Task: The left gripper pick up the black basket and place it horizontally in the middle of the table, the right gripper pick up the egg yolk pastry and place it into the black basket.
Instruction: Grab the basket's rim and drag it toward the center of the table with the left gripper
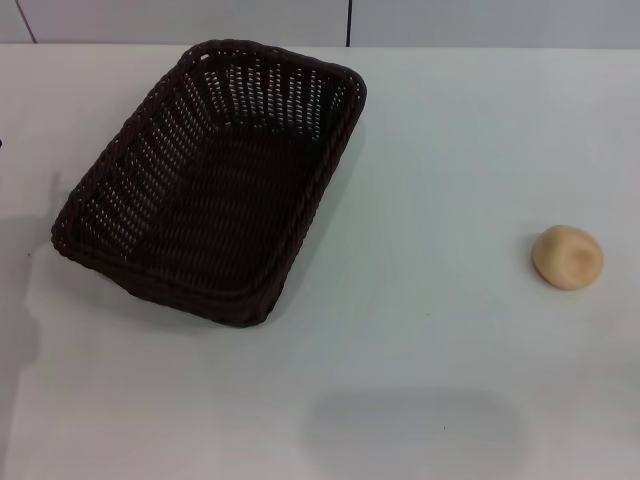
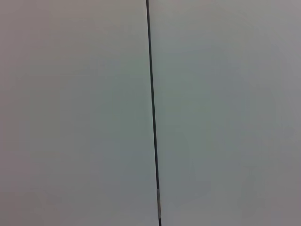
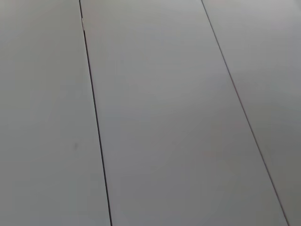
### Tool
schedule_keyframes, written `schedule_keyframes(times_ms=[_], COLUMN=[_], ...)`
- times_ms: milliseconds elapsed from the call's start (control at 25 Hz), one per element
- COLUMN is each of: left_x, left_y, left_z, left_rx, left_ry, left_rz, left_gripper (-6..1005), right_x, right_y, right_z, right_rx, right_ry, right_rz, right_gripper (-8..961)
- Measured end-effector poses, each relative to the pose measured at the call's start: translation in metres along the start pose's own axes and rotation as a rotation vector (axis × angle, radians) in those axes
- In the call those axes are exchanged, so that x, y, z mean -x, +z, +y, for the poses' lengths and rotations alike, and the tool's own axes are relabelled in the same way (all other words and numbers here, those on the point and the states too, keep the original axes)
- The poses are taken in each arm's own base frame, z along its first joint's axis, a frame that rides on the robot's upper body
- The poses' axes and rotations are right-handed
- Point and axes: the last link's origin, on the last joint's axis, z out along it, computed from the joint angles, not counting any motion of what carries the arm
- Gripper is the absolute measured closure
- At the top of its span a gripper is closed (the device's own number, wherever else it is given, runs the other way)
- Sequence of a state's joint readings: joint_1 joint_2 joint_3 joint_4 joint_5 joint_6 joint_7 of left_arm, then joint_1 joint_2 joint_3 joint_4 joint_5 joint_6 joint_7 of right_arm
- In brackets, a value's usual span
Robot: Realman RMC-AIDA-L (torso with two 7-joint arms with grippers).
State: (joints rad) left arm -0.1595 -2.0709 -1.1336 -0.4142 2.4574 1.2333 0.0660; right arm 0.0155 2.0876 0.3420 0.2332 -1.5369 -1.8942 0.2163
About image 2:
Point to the thin black vertical strip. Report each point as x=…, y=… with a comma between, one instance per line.
x=152, y=106

